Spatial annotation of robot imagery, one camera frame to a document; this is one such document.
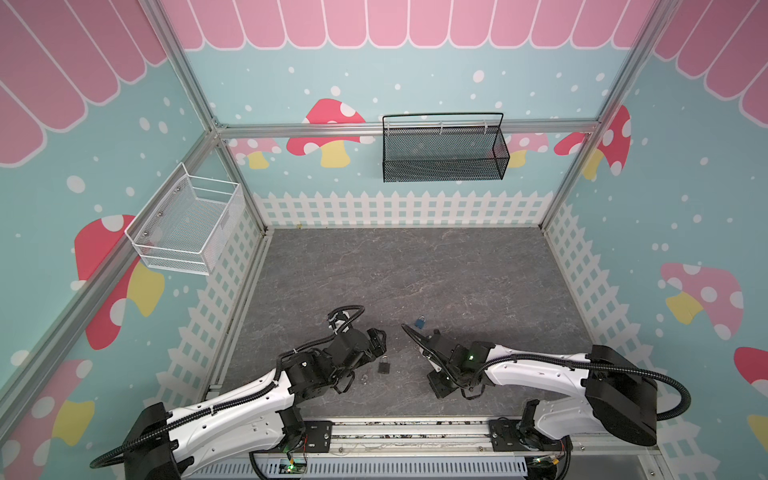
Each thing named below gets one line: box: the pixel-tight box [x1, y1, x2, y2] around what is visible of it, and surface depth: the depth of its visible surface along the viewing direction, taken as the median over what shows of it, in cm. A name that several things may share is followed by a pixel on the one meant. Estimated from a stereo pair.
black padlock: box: [378, 355, 391, 374], surface depth 87 cm
